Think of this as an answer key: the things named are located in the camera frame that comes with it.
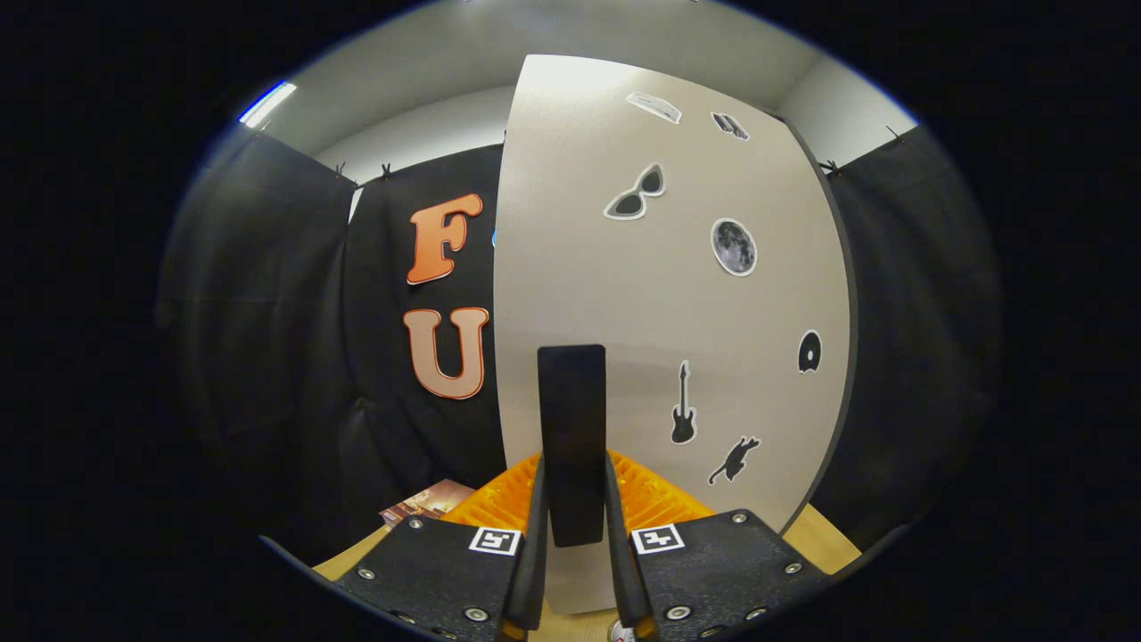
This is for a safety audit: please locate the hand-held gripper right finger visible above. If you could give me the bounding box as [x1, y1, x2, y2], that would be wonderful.
[604, 450, 834, 642]

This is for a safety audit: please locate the small ceiling light panel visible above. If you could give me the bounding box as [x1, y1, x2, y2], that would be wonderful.
[239, 80, 298, 128]

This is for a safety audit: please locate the black door handle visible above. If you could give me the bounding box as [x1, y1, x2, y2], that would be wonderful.
[538, 344, 607, 548]

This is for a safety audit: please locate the black backdrop cloth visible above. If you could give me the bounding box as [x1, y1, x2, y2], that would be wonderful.
[156, 125, 1004, 572]

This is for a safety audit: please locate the beige shoe cabinet door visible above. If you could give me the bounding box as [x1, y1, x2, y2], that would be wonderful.
[493, 53, 852, 616]

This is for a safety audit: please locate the row of black cloth clips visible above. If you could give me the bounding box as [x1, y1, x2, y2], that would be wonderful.
[332, 125, 903, 179]

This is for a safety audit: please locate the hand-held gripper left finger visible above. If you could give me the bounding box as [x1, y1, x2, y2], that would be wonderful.
[334, 453, 549, 642]

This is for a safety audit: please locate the brown book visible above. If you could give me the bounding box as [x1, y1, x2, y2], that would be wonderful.
[379, 479, 476, 529]

